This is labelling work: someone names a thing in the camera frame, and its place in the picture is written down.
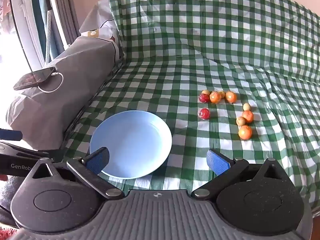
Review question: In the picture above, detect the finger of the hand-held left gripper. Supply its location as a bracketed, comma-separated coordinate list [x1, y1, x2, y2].
[0, 142, 63, 162]
[0, 129, 23, 141]

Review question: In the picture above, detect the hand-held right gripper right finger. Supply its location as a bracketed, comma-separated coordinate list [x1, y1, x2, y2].
[191, 149, 285, 200]

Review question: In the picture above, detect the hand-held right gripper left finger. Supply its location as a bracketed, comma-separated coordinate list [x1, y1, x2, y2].
[32, 147, 125, 200]

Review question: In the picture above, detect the light blue plate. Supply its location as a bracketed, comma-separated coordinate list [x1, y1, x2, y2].
[89, 110, 173, 180]

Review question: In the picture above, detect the dark grey cloth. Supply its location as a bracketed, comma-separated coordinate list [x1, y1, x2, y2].
[0, 176, 23, 228]

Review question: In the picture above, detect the black smartphone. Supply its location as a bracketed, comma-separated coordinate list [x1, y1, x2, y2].
[13, 67, 57, 91]

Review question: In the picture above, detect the red patterned cloth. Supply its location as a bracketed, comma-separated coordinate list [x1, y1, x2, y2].
[0, 226, 23, 240]

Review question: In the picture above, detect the grey pillow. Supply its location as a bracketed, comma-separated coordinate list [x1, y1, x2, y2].
[5, 36, 125, 151]

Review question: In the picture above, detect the teal curtain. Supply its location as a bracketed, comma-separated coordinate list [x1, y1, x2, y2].
[31, 0, 63, 60]

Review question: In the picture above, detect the green checked blanket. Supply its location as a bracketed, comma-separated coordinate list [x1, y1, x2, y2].
[62, 0, 320, 215]

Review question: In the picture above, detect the white printed pillow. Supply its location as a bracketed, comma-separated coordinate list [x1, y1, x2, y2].
[79, 0, 125, 63]

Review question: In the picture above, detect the white charging cable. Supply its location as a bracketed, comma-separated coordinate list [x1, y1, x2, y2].
[37, 72, 64, 93]

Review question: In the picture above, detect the grey ribbed hose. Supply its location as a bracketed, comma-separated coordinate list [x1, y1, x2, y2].
[45, 9, 53, 64]

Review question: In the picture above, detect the white window frame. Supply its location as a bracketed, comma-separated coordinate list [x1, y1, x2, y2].
[10, 0, 74, 70]

